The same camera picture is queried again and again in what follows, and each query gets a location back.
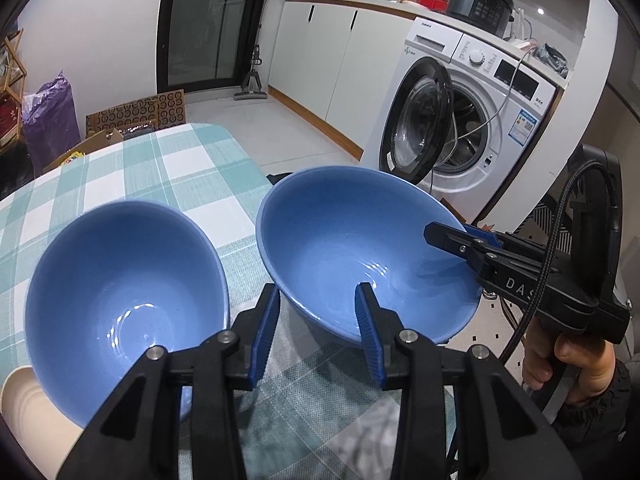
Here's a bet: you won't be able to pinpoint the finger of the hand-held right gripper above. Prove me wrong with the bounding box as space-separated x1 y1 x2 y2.
464 225 551 261
424 221 506 286

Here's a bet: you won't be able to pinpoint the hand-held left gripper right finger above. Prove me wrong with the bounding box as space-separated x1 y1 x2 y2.
354 282 583 480

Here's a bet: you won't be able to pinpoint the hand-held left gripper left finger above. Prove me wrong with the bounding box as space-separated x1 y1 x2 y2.
57 284 281 480

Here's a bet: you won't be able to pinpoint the blue bowl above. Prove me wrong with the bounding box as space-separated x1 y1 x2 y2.
24 200 231 423
255 165 483 348

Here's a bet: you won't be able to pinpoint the cream ribbed plate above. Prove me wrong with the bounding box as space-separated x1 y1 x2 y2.
0 365 86 480

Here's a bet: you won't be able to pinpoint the person's right forearm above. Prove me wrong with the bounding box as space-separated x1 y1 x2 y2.
552 360 632 446

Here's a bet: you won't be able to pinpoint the person's right hand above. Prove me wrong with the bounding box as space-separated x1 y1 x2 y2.
522 317 618 406

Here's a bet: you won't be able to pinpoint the white washing machine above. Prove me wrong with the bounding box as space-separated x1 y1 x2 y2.
360 16 558 226

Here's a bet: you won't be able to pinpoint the grey cloth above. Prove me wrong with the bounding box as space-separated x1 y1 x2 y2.
532 42 571 78

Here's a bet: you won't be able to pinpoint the teal checked tablecloth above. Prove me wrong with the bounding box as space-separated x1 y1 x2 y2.
0 122 461 480

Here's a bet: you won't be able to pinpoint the white kitchen cabinets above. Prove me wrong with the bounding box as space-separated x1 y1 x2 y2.
267 0 416 158

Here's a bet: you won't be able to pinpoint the black pressure cooker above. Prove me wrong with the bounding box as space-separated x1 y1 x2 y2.
445 0 516 38

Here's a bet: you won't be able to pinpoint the stick mop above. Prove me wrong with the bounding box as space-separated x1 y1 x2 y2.
233 45 268 100

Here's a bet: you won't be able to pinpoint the circle patterned cardboard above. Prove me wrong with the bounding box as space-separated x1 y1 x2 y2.
85 89 188 141

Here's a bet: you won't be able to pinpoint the open cardboard box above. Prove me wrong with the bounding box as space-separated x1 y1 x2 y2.
42 127 126 173

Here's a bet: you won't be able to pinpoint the purple plastic bag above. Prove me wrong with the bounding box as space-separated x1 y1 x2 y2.
22 72 81 166

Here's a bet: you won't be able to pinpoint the black framed glass door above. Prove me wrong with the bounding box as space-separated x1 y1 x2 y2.
155 0 276 96

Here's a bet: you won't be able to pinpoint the black braided cable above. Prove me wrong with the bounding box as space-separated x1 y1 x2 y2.
500 159 621 361

